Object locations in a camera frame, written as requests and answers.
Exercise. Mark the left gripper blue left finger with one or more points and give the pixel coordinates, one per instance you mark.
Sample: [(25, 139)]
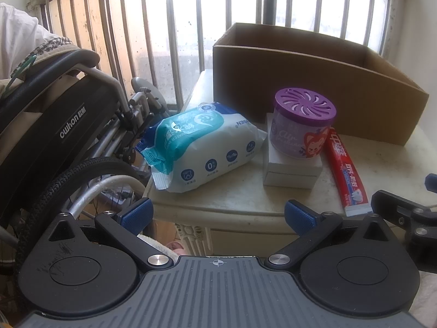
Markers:
[(137, 216)]

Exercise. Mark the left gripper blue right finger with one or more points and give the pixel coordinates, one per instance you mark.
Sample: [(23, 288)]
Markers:
[(300, 218)]

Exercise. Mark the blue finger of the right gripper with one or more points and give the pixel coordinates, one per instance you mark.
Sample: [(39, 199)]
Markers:
[(418, 221), (430, 182)]

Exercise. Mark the red toothpaste tube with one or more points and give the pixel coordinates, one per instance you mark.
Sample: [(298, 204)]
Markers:
[(348, 182)]

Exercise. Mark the white rectangular carton box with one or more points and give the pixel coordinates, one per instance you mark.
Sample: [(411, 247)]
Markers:
[(280, 170)]

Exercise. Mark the purple air freshener jar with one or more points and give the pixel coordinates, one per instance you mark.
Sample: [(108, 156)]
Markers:
[(301, 122)]

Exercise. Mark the blue white wet wipes pack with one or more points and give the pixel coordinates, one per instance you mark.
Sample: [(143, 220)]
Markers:
[(189, 149)]

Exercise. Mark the black folded wheelchair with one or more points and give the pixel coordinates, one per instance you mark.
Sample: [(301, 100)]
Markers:
[(65, 126)]

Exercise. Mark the brown cardboard box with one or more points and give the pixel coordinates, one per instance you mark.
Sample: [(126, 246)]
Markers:
[(374, 100)]

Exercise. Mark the metal window guard rails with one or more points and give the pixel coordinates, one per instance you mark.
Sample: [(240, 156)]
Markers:
[(169, 42)]

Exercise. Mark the white clothing pile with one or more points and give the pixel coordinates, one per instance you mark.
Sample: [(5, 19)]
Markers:
[(20, 34)]

